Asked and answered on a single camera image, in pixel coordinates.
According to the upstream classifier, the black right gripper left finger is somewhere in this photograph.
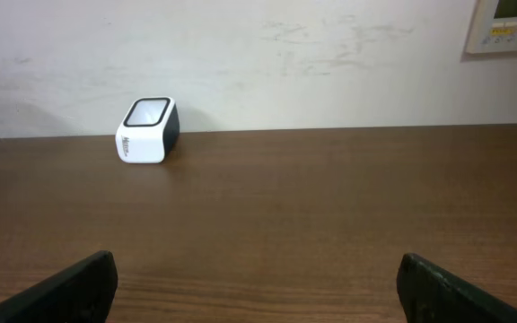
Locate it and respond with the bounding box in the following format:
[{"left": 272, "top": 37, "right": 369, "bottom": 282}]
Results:
[{"left": 0, "top": 250, "right": 118, "bottom": 323}]

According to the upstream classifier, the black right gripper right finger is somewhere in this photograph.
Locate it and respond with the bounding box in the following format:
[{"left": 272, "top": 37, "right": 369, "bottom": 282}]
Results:
[{"left": 396, "top": 253, "right": 517, "bottom": 323}]

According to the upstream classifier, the white barcode scanner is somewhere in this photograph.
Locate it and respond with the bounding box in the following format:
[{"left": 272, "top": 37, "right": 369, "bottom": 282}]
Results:
[{"left": 115, "top": 97, "right": 180, "bottom": 163}]

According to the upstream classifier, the beige wall control panel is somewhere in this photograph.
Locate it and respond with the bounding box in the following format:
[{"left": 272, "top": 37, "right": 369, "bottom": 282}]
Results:
[{"left": 465, "top": 0, "right": 517, "bottom": 55}]

